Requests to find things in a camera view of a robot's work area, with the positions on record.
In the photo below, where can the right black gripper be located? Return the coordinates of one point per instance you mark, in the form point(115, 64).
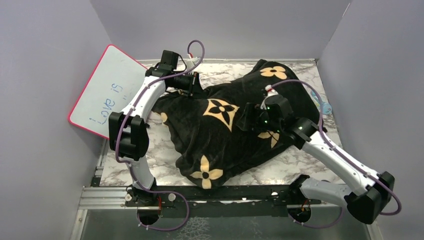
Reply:
point(253, 110)

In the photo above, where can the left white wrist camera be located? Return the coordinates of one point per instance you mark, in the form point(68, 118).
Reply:
point(191, 61)

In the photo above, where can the black floral pillowcase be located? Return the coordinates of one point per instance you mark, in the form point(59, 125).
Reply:
point(212, 148)

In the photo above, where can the blue packaged small item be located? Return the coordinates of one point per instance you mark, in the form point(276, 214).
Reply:
point(324, 107)

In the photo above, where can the aluminium frame rail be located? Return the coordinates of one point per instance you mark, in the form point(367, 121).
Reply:
point(94, 197)

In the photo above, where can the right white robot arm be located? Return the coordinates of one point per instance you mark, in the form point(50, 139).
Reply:
point(365, 192)

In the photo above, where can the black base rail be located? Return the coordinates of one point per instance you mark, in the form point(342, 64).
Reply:
point(226, 201)

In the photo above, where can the pink framed whiteboard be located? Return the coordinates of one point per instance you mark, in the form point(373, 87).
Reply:
point(113, 83)

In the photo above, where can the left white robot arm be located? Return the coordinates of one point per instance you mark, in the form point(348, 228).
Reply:
point(127, 129)

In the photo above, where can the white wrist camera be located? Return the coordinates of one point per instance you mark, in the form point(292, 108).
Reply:
point(191, 61)
point(268, 92)

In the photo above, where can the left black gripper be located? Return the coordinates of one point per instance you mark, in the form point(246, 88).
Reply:
point(194, 86)

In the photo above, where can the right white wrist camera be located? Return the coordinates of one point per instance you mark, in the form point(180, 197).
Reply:
point(268, 92)

